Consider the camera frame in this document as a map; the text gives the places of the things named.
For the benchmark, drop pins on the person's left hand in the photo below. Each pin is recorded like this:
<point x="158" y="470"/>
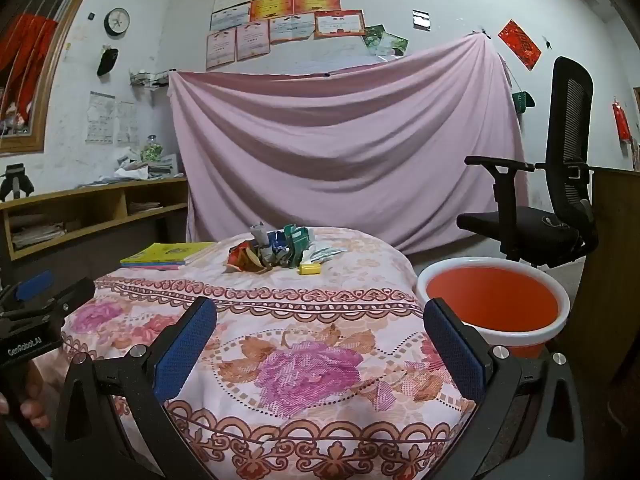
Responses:
<point x="36" y="400"/>

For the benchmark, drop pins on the printed wall sheet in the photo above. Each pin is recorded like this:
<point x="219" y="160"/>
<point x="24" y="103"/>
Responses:
<point x="127" y="122"/>
<point x="100" y="117"/>

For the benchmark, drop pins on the dark blue snack bag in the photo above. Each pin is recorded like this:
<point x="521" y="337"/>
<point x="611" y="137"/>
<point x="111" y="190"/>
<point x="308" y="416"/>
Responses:
<point x="276" y="243"/>

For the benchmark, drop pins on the green carton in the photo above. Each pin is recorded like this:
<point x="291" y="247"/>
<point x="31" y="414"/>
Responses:
<point x="296" y="240"/>

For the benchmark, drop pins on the red snack wrapper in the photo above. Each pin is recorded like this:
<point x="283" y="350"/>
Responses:
<point x="245" y="258"/>

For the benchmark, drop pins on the group of wall certificates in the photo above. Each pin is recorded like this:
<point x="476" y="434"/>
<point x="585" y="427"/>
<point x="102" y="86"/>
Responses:
<point x="280" y="15"/>

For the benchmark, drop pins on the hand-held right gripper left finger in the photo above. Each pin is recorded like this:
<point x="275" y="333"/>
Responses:
<point x="185" y="350"/>

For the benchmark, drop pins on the white paper packet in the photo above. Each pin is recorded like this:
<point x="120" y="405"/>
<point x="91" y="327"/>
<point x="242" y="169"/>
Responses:
<point x="307" y="256"/>

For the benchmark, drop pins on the pile of papers and boxes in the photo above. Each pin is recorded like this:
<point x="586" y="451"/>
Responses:
<point x="135" y="170"/>

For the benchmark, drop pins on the floral pink blanket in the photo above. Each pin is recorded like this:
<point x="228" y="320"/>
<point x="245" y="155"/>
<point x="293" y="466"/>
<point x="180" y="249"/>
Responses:
<point x="310" y="320"/>

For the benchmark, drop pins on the black cap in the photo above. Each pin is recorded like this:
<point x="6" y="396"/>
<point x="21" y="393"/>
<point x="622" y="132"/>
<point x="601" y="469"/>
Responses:
<point x="106" y="62"/>

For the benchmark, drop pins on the wooden shelf desk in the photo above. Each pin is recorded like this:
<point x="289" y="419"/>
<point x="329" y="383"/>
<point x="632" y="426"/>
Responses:
<point x="100" y="195"/>

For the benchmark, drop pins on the pink hanging sheet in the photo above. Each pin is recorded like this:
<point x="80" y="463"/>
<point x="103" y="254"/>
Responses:
<point x="340" y="150"/>

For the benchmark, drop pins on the grey wrapper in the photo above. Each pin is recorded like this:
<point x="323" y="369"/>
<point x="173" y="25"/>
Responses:
<point x="257" y="232"/>

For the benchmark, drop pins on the stack of shelf papers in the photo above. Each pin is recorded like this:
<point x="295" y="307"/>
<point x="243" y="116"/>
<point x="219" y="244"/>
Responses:
<point x="37" y="236"/>
<point x="145" y="208"/>

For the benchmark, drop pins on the red hanging ornament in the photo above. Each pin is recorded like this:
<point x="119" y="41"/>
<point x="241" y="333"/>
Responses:
<point x="621" y="122"/>

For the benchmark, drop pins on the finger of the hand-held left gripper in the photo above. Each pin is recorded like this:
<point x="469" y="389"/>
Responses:
<point x="70" y="297"/>
<point x="35" y="285"/>

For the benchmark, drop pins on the black office chair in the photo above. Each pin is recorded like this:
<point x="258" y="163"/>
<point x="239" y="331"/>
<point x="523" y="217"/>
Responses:
<point x="515" y="225"/>

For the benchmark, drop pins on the yellow book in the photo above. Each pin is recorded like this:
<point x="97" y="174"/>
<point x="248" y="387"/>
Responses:
<point x="160" y="251"/>

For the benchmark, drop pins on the red wall poster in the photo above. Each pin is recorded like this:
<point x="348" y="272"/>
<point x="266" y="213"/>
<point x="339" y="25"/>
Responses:
<point x="520" y="44"/>

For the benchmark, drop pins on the green hanging pouch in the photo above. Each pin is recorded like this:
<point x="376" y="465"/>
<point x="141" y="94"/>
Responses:
<point x="522" y="101"/>

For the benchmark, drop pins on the glass jar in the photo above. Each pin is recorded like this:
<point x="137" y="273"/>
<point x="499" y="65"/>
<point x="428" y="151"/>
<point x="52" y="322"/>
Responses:
<point x="152" y="151"/>

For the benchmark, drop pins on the round wall clock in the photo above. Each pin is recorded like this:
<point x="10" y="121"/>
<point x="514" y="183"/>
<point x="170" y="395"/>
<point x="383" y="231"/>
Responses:
<point x="117" y="21"/>

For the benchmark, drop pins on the brown wrapper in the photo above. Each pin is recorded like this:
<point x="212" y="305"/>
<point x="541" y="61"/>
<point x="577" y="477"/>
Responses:
<point x="272" y="263"/>

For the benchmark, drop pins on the white sachet strip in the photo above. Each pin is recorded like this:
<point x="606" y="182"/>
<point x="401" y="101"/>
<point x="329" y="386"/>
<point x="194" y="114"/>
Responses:
<point x="330" y="253"/>

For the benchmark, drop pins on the green landscape photo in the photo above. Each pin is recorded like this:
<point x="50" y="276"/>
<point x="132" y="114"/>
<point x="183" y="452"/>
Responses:
<point x="395" y="45"/>
<point x="371" y="35"/>

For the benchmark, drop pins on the orange basin with white rim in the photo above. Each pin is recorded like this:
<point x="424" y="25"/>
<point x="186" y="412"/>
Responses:
<point x="500" y="295"/>

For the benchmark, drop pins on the wooden window frame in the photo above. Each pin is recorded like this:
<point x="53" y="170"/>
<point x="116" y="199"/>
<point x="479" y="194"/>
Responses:
<point x="47" y="90"/>

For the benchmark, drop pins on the pink book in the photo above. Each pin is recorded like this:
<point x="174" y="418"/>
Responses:
<point x="150" y="266"/>

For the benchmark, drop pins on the wooden cabinet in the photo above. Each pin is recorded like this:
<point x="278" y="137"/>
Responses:
<point x="615" y="240"/>

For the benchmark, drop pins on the blue book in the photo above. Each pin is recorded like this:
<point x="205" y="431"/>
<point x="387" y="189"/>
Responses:
<point x="150" y="262"/>

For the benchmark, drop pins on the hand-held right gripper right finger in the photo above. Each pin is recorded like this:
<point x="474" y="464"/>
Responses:
<point x="455" y="355"/>

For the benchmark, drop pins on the red hanging cloth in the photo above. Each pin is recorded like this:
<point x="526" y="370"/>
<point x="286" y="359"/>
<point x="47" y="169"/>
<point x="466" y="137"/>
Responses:
<point x="30" y="50"/>

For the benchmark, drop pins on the small yellow packet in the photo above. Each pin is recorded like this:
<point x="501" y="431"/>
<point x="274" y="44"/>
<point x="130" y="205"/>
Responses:
<point x="309" y="268"/>

